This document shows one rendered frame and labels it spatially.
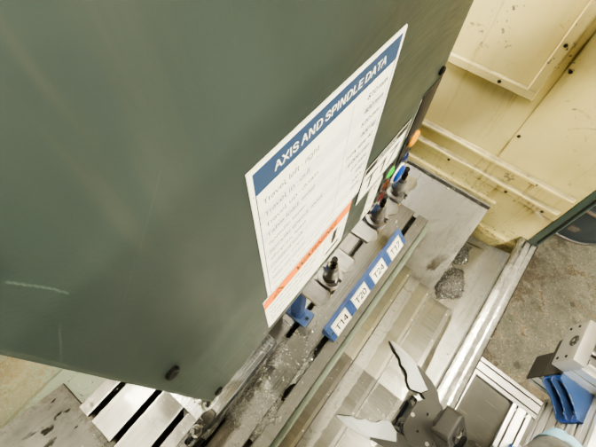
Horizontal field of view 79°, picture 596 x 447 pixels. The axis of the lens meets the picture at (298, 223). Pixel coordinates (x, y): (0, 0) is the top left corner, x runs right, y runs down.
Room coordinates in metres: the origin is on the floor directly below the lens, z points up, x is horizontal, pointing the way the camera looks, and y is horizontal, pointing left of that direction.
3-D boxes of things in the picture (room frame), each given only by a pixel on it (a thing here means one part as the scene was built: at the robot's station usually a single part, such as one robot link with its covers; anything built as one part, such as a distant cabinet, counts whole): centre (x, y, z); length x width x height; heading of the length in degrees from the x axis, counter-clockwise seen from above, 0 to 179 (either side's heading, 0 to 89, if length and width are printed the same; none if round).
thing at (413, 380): (0.09, -0.19, 1.43); 0.09 x 0.03 x 0.06; 16
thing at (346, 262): (0.37, -0.12, 1.21); 0.07 x 0.05 x 0.01; 54
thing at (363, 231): (0.46, -0.18, 1.21); 0.07 x 0.05 x 0.01; 54
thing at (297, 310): (0.31, -0.01, 1.05); 0.10 x 0.05 x 0.30; 54
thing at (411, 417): (-0.02, -0.23, 1.42); 0.12 x 0.08 x 0.09; 52
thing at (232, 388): (0.15, 0.23, 0.96); 0.29 x 0.23 x 0.05; 144
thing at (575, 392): (0.08, -0.76, 0.98); 0.09 x 0.09 x 0.09; 51
